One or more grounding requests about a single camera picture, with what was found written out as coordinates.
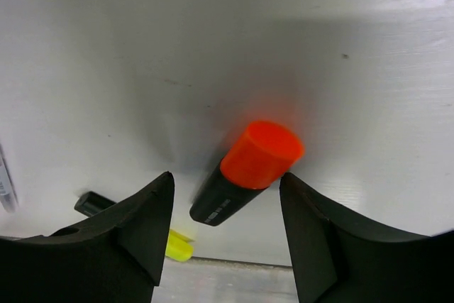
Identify yellow cap black highlighter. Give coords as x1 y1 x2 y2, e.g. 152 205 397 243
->
73 191 195 263

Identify orange cap black highlighter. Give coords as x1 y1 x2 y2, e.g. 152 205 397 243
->
189 121 305 226

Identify clear grey pen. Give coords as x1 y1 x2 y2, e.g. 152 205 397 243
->
1 149 18 214

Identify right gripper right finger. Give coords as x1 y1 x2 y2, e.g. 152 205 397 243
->
279 172 453 302

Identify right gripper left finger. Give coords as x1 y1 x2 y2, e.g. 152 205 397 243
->
1 172 175 302

